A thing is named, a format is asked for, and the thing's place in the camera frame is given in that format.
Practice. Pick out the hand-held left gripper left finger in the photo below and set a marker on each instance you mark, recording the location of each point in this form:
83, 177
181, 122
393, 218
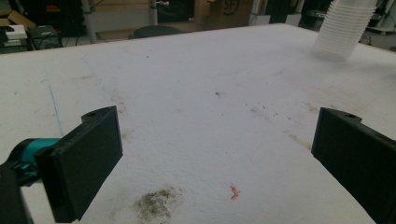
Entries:
81, 161

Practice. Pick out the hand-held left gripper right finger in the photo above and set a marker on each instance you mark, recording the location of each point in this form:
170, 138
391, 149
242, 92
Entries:
358, 158

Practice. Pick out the stack of clear plastic cups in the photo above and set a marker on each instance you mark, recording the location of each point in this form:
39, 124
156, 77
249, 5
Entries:
344, 28

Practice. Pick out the white foam mat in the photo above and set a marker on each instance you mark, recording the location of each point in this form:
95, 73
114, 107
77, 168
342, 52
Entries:
199, 124

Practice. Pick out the small orange scrap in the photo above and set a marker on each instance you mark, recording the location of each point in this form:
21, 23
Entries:
234, 193

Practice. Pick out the small white box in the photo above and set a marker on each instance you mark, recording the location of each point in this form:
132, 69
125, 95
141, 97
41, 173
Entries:
17, 31

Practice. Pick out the black round stool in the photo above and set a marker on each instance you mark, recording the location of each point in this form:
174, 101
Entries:
155, 31

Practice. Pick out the small open cardboard box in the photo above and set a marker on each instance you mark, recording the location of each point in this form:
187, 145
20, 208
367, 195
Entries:
18, 19

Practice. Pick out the large cardboard box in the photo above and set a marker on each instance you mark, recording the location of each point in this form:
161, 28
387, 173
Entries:
224, 12

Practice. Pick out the white metal stand post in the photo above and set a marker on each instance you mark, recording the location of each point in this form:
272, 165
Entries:
153, 12
88, 21

